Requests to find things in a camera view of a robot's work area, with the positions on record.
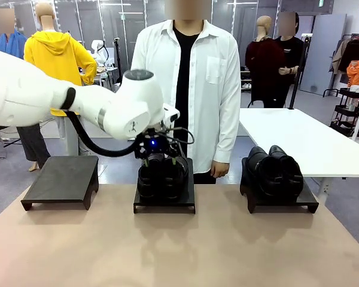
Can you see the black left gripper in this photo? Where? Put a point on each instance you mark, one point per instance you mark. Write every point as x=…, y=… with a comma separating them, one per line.
x=154, y=145

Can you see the dark brown buckled ankle boot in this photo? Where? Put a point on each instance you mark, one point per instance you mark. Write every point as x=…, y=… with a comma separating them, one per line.
x=175, y=182

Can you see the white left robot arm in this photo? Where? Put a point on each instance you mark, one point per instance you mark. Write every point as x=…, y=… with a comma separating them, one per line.
x=27, y=95

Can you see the person's left forearm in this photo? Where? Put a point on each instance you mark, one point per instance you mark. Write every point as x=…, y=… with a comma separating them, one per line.
x=227, y=140

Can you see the black shoe stand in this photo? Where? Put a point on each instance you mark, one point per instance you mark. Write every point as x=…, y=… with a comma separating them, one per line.
x=63, y=179
x=287, y=201
x=164, y=204

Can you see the person in white shirt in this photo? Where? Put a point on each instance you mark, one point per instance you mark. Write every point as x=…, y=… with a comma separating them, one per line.
x=209, y=89

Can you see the background person in black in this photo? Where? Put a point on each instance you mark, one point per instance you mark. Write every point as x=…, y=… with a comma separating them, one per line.
x=291, y=53

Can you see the person's left hand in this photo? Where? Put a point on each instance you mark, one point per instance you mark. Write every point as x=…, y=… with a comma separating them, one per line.
x=220, y=169

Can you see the grey background desk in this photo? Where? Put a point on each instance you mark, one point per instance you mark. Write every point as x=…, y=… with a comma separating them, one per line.
x=107, y=76

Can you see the wooden shoe rack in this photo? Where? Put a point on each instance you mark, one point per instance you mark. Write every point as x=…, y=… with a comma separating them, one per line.
x=246, y=80

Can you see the small white background robot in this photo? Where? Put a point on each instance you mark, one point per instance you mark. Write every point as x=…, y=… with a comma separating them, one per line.
x=97, y=51

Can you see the mannequin in dark red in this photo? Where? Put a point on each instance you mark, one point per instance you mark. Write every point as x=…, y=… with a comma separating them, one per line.
x=263, y=65

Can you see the white table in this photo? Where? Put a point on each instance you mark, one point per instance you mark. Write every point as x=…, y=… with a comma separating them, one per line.
x=302, y=140

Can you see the mannequin in yellow hoodie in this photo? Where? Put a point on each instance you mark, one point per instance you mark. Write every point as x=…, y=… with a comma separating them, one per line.
x=57, y=56

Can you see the black tripod pole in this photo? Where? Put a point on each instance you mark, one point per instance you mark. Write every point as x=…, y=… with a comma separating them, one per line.
x=296, y=89

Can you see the mannequin with blue scarf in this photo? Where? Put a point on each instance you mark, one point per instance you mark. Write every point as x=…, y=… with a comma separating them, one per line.
x=15, y=45

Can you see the black trolley cart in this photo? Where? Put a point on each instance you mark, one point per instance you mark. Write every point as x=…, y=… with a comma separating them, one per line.
x=345, y=110

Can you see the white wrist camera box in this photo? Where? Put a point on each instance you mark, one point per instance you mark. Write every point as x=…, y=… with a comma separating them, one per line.
x=171, y=113

